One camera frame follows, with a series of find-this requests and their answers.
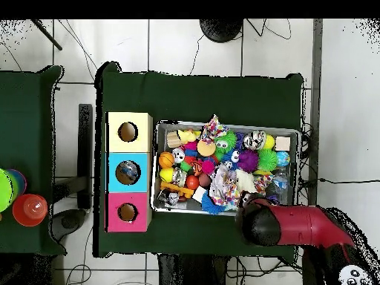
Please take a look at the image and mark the grey floor cable cover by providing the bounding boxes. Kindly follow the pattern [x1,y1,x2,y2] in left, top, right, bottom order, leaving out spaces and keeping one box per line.
[305,19,324,285]

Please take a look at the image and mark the wire mesh bin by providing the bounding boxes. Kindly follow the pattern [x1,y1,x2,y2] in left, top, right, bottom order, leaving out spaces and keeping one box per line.
[150,119,301,220]

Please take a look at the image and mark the dark green side tablecloth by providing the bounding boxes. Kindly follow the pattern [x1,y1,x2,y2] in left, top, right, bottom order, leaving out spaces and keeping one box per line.
[0,65,67,257]

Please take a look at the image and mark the black tripod leg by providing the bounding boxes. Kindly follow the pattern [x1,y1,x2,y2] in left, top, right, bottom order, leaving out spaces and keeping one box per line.
[30,19,64,51]

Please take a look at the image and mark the plain wooden block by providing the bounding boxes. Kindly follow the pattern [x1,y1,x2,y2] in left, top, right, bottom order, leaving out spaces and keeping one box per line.
[275,136,292,152]

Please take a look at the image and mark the black floor cable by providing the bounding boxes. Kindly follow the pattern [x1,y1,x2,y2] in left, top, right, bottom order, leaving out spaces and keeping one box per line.
[317,177,380,185]

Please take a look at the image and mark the black upright panel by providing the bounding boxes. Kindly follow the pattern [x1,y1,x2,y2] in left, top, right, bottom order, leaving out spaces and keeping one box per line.
[77,103,94,210]

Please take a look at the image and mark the cream waffle cloth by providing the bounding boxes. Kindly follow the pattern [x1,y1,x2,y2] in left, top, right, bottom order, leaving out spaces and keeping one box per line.
[235,168,258,194]

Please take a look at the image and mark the purple knobby rubber ball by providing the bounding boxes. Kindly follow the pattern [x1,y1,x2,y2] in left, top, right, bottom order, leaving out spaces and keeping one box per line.
[237,148,260,174]

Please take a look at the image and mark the grey oval floor base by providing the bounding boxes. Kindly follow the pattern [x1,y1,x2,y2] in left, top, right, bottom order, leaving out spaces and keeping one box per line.
[48,208,88,242]

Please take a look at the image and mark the blue globe ball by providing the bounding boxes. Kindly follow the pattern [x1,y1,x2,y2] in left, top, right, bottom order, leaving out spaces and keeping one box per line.
[275,151,291,168]

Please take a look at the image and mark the black round stand base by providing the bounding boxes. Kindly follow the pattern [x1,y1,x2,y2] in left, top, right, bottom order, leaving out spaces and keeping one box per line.
[199,19,244,44]

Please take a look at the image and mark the blue spiky rubber ball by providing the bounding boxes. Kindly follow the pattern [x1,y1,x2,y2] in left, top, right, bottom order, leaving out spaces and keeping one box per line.
[200,190,227,215]

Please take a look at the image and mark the wooden box with three holes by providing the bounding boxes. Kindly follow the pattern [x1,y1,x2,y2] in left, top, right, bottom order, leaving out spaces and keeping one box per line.
[105,111,154,233]

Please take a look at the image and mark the red plastic cup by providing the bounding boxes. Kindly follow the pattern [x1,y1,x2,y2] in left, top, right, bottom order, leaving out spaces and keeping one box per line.
[12,193,49,228]

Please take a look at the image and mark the green spiky rubber ball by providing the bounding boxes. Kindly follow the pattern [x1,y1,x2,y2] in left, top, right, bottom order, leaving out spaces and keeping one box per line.
[256,148,279,172]

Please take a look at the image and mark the orange toy basketball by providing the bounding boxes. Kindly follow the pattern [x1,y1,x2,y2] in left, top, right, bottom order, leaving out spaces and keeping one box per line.
[157,151,175,169]

